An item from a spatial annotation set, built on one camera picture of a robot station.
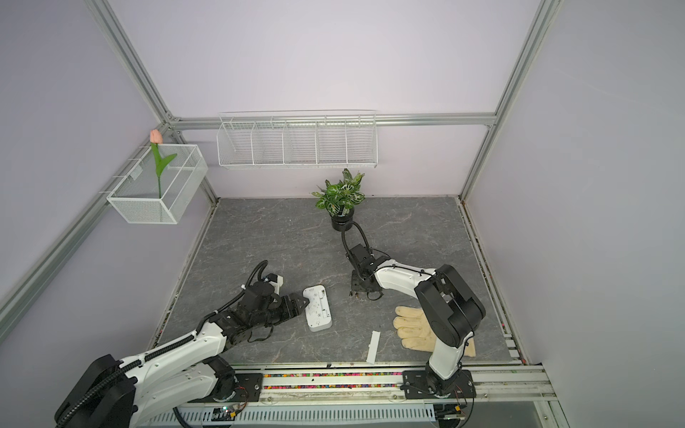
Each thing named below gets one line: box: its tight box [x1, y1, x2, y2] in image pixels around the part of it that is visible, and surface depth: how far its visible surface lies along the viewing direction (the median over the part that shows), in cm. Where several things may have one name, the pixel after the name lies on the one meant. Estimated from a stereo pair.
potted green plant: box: [311, 168, 366, 232], surface depth 91 cm
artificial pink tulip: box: [149, 128, 178, 199], surface depth 85 cm
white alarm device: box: [303, 284, 333, 332], surface depth 86 cm
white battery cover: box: [365, 329, 381, 365], surface depth 82 cm
